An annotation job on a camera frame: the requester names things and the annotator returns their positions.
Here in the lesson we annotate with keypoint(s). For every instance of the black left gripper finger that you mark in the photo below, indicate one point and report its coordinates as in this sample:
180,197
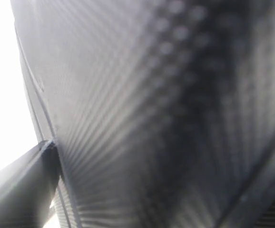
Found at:
28,186

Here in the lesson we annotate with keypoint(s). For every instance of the black plastic carrying case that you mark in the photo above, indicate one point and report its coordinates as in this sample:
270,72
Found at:
162,111

